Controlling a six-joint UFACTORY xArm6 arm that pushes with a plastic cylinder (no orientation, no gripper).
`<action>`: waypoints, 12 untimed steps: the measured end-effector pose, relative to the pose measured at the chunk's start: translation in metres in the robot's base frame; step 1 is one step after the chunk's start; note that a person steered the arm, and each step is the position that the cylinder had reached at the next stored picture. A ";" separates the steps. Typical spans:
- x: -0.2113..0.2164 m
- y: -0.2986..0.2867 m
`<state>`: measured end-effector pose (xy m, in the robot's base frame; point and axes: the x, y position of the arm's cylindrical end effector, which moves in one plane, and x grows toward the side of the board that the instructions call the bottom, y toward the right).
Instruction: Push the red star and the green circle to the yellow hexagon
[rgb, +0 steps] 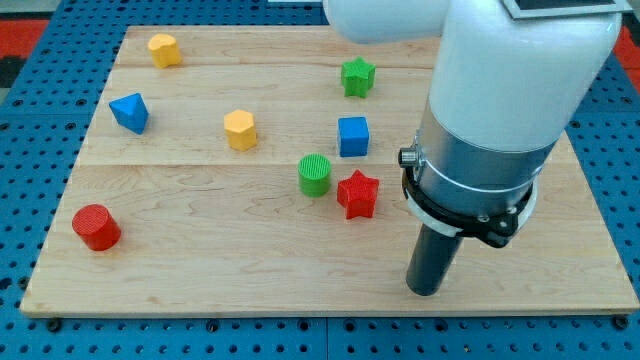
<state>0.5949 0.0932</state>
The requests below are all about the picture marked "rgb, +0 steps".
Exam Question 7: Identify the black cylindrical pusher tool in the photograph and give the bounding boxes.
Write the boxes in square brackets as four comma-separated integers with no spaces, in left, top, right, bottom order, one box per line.
[406,225,463,296]

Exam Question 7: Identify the yellow heart block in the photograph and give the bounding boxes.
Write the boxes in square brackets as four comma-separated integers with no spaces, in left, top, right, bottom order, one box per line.
[147,33,182,69]

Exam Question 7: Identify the wooden board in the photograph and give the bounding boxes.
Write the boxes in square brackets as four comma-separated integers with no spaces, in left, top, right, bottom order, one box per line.
[21,26,639,318]

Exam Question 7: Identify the blue cube block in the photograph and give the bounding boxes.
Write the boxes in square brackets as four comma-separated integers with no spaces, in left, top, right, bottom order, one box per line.
[337,116,370,157]

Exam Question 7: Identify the green star block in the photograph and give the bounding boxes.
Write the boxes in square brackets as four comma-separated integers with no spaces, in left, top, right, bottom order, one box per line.
[341,57,376,98]

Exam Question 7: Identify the red star block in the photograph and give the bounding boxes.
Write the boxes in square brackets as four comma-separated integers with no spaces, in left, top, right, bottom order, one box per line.
[337,169,380,220]

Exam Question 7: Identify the red cylinder block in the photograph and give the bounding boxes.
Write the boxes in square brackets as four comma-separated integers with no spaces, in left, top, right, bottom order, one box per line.
[72,204,122,251]

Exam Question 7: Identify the green cylinder block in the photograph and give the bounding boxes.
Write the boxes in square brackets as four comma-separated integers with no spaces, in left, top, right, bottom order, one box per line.
[298,153,331,197]

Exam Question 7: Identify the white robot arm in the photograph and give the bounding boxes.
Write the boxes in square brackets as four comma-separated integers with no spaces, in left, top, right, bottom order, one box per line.
[323,0,626,248]

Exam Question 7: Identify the blue triangle block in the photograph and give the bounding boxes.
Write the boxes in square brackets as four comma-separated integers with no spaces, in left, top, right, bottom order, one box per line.
[109,93,149,135]

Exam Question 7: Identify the yellow hexagon block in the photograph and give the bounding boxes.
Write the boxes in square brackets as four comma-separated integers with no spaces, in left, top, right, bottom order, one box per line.
[223,109,258,151]

